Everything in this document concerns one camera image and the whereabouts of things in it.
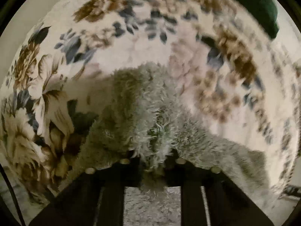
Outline dark green folded blanket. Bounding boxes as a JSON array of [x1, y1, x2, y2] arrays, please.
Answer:
[[236, 0, 279, 40]]

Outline floral fleece bed blanket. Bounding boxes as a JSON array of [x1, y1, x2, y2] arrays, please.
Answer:
[[1, 0, 300, 212]]

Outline grey fluffy pants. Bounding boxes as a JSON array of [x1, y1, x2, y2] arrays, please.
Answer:
[[66, 63, 272, 225]]

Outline black cable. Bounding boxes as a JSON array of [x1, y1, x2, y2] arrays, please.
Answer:
[[0, 163, 26, 226]]

